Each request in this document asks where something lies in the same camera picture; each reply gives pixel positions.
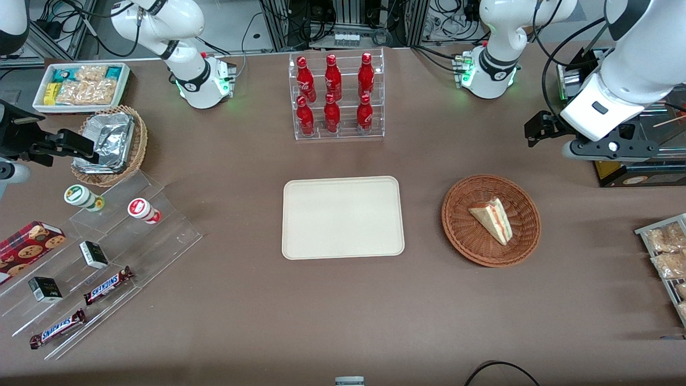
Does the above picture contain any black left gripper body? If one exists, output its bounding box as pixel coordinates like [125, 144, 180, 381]
[536, 110, 570, 143]

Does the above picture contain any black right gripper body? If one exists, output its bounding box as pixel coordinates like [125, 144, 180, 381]
[0, 102, 54, 166]

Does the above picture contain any triangular sandwich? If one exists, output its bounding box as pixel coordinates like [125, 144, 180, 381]
[468, 197, 513, 246]

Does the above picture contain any light wicker basket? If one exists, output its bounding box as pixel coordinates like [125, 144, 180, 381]
[71, 105, 148, 188]

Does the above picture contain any brown round wicker basket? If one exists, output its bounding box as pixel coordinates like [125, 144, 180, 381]
[441, 174, 542, 268]

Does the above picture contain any beige rectangular plastic tray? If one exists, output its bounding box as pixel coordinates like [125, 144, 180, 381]
[282, 176, 406, 261]

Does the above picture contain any silver foil package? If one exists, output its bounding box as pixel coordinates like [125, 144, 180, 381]
[82, 113, 136, 161]
[73, 150, 127, 175]

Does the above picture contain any white rectangular snack bin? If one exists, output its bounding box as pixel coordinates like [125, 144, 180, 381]
[32, 62, 131, 114]

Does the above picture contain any silver box with green light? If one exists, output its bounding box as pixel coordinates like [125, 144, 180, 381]
[556, 48, 612, 102]

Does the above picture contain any green lid snack cup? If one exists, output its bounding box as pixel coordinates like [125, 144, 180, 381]
[64, 184, 106, 212]

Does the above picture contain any large clear rice cracker pack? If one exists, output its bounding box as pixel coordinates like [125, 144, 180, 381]
[56, 79, 117, 106]

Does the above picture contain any small clear rice cracker pack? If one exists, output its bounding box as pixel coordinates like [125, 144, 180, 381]
[75, 64, 109, 82]

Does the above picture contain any red lid snack cup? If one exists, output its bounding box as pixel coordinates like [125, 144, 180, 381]
[127, 198, 162, 225]

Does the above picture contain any black hot food display case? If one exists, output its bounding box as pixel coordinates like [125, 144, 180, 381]
[592, 88, 686, 188]

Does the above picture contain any small black box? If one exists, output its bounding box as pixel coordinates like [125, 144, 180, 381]
[28, 277, 63, 303]
[79, 241, 109, 270]

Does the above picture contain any red plaid cookie box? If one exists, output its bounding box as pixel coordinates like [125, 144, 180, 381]
[0, 220, 67, 285]

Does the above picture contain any clear acrylic stepped stand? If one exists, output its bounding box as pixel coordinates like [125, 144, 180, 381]
[0, 170, 203, 361]

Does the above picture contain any brown snickers bar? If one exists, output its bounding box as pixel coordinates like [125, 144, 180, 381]
[83, 266, 135, 306]
[29, 309, 87, 350]

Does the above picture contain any clear bag of fried snacks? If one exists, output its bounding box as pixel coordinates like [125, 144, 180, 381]
[645, 222, 686, 254]
[650, 251, 686, 279]

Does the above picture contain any red cola bottle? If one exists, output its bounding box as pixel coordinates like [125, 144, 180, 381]
[324, 93, 341, 133]
[356, 94, 374, 135]
[325, 54, 342, 101]
[296, 95, 315, 136]
[296, 56, 317, 103]
[358, 52, 375, 99]

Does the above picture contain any clear acrylic bottle rack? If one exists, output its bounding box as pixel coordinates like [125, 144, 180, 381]
[288, 47, 385, 141]

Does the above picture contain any metal wire snack tray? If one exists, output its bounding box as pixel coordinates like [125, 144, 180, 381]
[635, 213, 686, 328]

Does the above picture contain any black floor cable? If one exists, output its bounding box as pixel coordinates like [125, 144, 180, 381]
[464, 361, 542, 386]

